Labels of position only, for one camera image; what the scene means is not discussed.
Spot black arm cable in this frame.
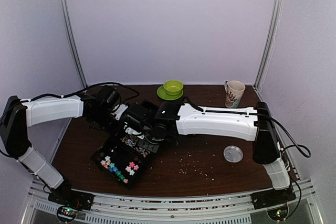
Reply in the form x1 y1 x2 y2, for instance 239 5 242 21
0 82 140 162
181 97 312 158

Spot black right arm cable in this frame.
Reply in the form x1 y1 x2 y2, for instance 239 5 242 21
181 97 312 158

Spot front aluminium rail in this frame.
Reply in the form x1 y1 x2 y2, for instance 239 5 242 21
26 191 318 224

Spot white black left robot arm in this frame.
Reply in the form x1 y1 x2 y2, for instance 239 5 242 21
1 86 128 205

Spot aluminium frame post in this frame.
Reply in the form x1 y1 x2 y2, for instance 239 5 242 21
254 0 284 92
60 0 88 88

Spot green saucer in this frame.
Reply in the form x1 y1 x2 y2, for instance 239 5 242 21
156 86 184 101

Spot coral pattern ceramic mug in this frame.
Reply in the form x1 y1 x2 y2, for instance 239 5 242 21
224 80 246 109

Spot left aluminium frame post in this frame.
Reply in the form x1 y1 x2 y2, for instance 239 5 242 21
60 0 88 88

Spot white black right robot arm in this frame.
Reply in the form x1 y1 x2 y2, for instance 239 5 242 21
121 101 290 204

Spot black three-compartment candy tray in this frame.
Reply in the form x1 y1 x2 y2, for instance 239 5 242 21
90 99 161 190

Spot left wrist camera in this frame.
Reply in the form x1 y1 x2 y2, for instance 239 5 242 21
112 103 129 121

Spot green bowl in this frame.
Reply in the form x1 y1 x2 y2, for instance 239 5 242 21
163 80 184 96

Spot right aluminium frame post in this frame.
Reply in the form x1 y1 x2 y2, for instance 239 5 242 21
254 0 284 92

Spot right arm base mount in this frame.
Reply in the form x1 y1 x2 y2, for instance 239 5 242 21
251 186 296 222

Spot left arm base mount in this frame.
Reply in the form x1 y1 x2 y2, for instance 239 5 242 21
44 179 94 223

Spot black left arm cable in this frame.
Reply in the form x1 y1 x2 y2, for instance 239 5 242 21
0 82 140 162

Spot silver jar lid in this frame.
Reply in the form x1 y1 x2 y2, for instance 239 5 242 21
223 145 244 163

